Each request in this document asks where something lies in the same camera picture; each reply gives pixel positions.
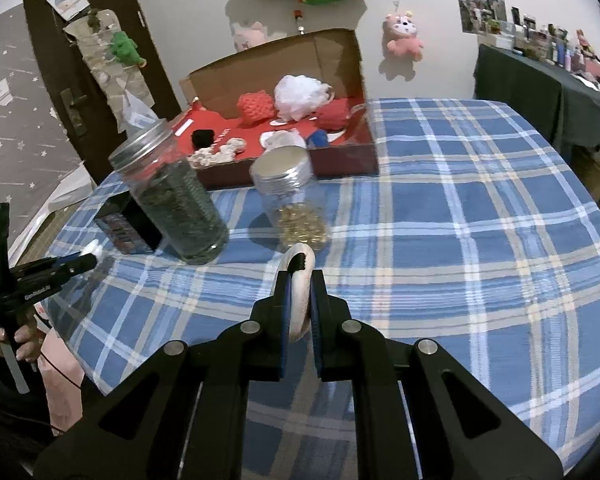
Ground cream knitted scrunchie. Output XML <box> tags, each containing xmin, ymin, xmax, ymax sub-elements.
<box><xmin>187</xmin><ymin>138</ymin><xmax>247</xmax><ymax>169</ymax></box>

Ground beige powder puff black band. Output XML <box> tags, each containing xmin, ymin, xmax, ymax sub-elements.
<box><xmin>277</xmin><ymin>243</ymin><xmax>315</xmax><ymax>342</ymax></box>

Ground black knitted scrunchie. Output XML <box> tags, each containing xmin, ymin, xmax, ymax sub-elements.
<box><xmin>190</xmin><ymin>129</ymin><xmax>215</xmax><ymax>151</ymax></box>

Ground coral foam net ball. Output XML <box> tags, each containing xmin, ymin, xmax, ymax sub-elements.
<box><xmin>236</xmin><ymin>90</ymin><xmax>276</xmax><ymax>127</ymax></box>

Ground white tissue sheet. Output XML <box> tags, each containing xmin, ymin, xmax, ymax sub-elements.
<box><xmin>260</xmin><ymin>129</ymin><xmax>306</xmax><ymax>152</ymax></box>

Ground blue sponge cloth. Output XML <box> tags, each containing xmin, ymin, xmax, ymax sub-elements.
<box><xmin>306</xmin><ymin>129</ymin><xmax>329</xmax><ymax>148</ymax></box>

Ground white mesh bath pouf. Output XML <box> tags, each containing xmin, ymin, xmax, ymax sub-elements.
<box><xmin>274</xmin><ymin>75</ymin><xmax>335</xmax><ymax>122</ymax></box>

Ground red plush miffy toy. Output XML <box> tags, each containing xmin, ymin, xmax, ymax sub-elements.
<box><xmin>314</xmin><ymin>99</ymin><xmax>365</xmax><ymax>133</ymax></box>

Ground person's left hand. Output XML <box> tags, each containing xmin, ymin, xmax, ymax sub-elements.
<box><xmin>0</xmin><ymin>318</ymin><xmax>45</xmax><ymax>363</ymax></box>

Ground floral beauty cream tin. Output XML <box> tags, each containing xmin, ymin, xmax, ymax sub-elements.
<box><xmin>94</xmin><ymin>191</ymin><xmax>162</xmax><ymax>255</ymax></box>

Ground glass jar dark contents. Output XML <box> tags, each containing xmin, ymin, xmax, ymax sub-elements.
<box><xmin>109</xmin><ymin>119</ymin><xmax>228</xmax><ymax>264</ymax></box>

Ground dark wooden door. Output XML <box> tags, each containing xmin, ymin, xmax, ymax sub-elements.
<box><xmin>23</xmin><ymin>0</ymin><xmax>181</xmax><ymax>182</ymax></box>

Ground clear plastic bag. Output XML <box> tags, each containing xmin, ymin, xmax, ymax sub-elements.
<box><xmin>122</xmin><ymin>91</ymin><xmax>159</xmax><ymax>136</ymax></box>

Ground blue plaid tablecloth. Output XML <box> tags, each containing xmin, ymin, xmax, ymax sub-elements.
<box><xmin>45</xmin><ymin>99</ymin><xmax>600</xmax><ymax>468</ymax></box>

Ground hanging door organizer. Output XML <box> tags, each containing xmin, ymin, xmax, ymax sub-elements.
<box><xmin>64</xmin><ymin>10</ymin><xmax>155</xmax><ymax>133</ymax></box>

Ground green plush dinosaur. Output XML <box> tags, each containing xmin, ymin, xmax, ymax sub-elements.
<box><xmin>110</xmin><ymin>30</ymin><xmax>147</xmax><ymax>68</ymax></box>

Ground glass jar gold contents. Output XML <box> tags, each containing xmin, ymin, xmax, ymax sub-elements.
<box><xmin>250</xmin><ymin>146</ymin><xmax>328</xmax><ymax>250</ymax></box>

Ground pale pink plush bear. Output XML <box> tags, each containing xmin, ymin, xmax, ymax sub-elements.
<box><xmin>233</xmin><ymin>22</ymin><xmax>268</xmax><ymax>52</ymax></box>

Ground cardboard box red lining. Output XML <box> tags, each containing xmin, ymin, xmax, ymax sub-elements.
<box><xmin>170</xmin><ymin>28</ymin><xmax>379</xmax><ymax>190</ymax></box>

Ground dark green side table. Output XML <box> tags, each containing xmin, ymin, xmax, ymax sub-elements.
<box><xmin>474</xmin><ymin>44</ymin><xmax>600</xmax><ymax>158</ymax></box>

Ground pink plush cat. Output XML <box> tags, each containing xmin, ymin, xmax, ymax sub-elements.
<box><xmin>384</xmin><ymin>11</ymin><xmax>424</xmax><ymax>62</ymax></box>

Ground door handle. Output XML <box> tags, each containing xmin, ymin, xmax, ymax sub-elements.
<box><xmin>60</xmin><ymin>88</ymin><xmax>88</xmax><ymax>136</ymax></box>

